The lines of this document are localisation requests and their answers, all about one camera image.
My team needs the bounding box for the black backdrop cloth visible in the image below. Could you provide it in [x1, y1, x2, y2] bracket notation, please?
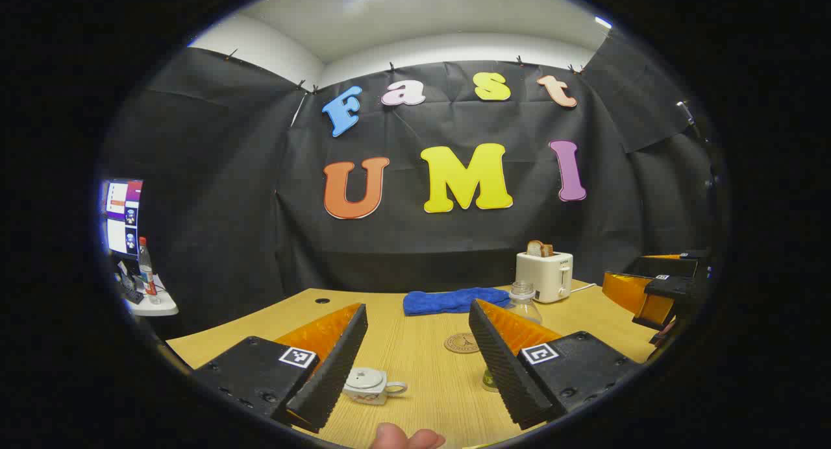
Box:
[97, 30, 721, 339]

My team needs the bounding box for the white ceramic teacup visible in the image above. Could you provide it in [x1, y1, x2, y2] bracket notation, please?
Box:
[343, 379, 408, 406]

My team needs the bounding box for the computer monitor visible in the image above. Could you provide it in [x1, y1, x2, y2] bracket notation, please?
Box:
[101, 178, 144, 260]

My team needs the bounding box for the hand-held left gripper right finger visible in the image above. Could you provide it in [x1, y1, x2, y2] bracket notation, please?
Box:
[469, 298, 645, 431]

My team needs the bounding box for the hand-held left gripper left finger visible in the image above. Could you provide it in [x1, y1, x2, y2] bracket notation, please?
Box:
[192, 302, 368, 434]

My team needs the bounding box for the white teacup lid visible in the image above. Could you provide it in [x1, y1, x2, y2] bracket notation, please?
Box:
[346, 367, 388, 390]

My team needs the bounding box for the red-cap plastic bottle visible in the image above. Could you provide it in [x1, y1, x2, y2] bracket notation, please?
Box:
[138, 236, 161, 305]

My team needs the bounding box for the small white side table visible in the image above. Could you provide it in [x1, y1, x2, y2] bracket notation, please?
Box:
[117, 273, 180, 317]

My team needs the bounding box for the clear green-label water bottle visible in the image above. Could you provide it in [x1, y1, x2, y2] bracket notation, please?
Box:
[482, 280, 543, 393]

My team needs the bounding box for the blue towel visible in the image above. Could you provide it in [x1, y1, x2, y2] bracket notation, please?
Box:
[403, 287, 512, 317]

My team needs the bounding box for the round brown coaster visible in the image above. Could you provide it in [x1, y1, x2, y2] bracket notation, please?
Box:
[444, 333, 481, 354]

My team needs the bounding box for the white toaster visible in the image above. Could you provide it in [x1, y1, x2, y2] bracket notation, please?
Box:
[515, 251, 574, 304]

